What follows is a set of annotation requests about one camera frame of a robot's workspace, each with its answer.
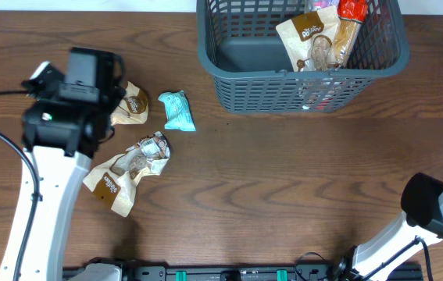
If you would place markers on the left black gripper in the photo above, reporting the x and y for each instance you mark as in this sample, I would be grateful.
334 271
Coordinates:
113 97

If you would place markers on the grey plastic lattice basket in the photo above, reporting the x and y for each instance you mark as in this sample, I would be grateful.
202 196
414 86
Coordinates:
239 46

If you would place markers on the tissue pocket pack bundle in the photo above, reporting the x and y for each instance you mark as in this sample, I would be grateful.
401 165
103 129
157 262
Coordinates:
315 5

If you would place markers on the orange pasta package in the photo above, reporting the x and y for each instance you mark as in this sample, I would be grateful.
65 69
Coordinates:
352 14

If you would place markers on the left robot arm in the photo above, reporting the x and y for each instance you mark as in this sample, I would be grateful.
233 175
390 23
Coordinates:
62 130

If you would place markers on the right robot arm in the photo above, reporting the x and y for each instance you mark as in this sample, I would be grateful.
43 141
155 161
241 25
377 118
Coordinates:
419 225

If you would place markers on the teal snack packet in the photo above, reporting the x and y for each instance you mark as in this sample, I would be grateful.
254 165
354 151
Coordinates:
178 111

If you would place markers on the beige snack pouch with barcode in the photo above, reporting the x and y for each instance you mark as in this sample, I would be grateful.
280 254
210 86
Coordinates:
115 182

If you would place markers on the black mounting rail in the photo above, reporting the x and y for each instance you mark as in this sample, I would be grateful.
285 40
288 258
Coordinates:
108 269

